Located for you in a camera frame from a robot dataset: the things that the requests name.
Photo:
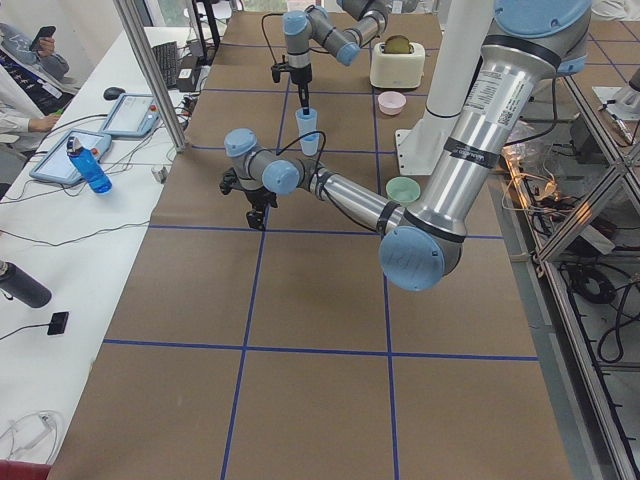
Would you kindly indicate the teach pendant far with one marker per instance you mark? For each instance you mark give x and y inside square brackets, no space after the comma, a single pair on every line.
[132,116]

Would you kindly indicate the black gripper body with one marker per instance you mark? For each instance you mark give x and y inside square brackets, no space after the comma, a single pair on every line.
[258,198]
[302,78]

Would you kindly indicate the small black pad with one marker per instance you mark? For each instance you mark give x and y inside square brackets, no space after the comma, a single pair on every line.
[58,323]

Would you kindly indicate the green bowl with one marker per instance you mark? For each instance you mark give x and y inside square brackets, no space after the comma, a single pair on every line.
[403,190]

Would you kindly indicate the aluminium frame post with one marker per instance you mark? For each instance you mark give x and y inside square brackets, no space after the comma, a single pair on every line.
[134,29]

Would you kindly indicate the teach pendant near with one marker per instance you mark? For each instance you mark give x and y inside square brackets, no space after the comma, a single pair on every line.
[57,167]

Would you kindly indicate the pink bowl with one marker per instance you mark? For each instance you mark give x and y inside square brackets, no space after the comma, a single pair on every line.
[391,103]

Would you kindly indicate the cream toaster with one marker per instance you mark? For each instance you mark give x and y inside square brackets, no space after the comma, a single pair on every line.
[397,71]

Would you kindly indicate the black keyboard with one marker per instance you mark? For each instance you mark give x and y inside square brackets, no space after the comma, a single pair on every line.
[166,56]

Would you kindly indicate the blue water bottle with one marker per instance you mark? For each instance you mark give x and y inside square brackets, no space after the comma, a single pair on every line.
[88,167]

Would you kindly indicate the black computer mouse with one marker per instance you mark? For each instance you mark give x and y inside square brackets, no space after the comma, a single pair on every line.
[112,93]

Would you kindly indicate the light blue cup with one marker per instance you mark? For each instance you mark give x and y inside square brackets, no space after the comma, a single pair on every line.
[310,144]
[306,120]

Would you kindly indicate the seated person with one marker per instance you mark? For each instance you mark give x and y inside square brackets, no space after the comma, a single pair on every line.
[35,86]

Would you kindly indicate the teach pendant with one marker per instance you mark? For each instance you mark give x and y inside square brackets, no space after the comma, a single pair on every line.
[132,116]
[57,167]

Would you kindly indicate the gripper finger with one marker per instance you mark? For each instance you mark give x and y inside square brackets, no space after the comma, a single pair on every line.
[303,94]
[256,219]

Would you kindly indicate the bread slice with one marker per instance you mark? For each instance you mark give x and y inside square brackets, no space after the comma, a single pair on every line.
[397,45]

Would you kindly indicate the dark thermos bottle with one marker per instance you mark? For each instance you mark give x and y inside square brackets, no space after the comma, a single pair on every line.
[21,286]

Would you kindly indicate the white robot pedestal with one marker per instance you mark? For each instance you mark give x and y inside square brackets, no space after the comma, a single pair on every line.
[419,148]

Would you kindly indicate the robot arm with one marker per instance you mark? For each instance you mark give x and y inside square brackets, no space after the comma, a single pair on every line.
[492,55]
[301,27]

